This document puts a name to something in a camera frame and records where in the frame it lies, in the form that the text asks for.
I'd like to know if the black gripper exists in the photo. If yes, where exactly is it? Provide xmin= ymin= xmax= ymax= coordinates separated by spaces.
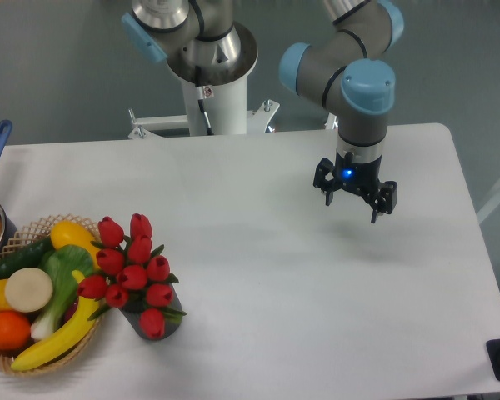
xmin=312 ymin=153 xmax=398 ymax=223

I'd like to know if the red tulip bouquet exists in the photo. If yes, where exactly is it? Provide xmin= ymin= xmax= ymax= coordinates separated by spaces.
xmin=77 ymin=213 xmax=178 ymax=320

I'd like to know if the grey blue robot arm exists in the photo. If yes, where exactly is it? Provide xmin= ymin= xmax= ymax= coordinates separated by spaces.
xmin=121 ymin=1 xmax=404 ymax=217

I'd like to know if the dark grey ribbed vase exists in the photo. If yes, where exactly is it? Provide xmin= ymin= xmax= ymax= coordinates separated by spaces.
xmin=121 ymin=283 xmax=186 ymax=341

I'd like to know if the yellow plastic banana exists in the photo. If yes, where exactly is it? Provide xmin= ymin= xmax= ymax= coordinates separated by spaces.
xmin=10 ymin=269 xmax=102 ymax=372

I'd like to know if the green bok choy toy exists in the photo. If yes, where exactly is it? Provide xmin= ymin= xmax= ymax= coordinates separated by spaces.
xmin=31 ymin=245 xmax=94 ymax=342

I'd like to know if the woven wicker basket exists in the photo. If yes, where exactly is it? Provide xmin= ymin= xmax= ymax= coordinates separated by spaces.
xmin=0 ymin=214 xmax=99 ymax=378

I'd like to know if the green cucumber toy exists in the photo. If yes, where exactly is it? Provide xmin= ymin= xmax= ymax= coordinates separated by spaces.
xmin=0 ymin=237 xmax=54 ymax=280

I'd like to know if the beige round cut vegetable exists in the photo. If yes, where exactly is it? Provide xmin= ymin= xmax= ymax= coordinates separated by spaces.
xmin=5 ymin=267 xmax=53 ymax=313

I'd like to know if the orange plastic orange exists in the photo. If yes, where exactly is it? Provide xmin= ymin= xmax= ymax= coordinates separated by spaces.
xmin=0 ymin=311 xmax=31 ymax=351

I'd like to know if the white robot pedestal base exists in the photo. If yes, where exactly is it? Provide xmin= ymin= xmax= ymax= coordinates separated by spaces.
xmin=128 ymin=22 xmax=280 ymax=139

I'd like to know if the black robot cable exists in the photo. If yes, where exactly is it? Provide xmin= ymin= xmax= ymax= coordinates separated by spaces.
xmin=193 ymin=65 xmax=215 ymax=136

